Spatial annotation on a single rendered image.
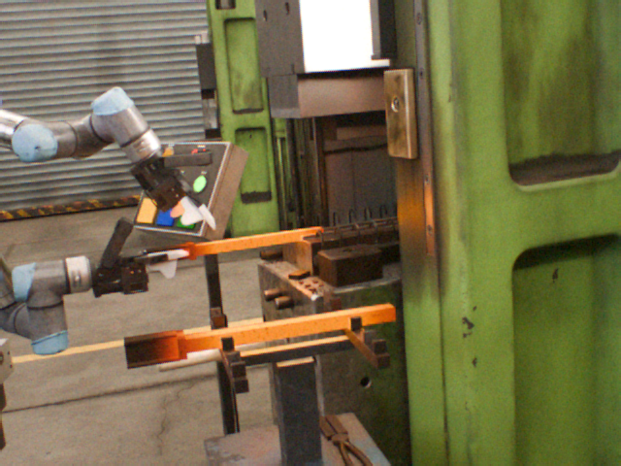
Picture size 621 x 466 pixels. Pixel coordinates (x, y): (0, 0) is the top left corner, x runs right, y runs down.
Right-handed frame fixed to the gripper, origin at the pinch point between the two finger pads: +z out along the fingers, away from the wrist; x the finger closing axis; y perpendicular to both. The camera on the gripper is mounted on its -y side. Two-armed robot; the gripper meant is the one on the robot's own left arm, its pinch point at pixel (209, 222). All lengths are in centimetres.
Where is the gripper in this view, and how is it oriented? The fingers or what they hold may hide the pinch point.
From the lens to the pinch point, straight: 167.4
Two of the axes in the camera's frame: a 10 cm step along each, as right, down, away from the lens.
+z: 5.2, 7.8, 3.4
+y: -7.7, 6.1, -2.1
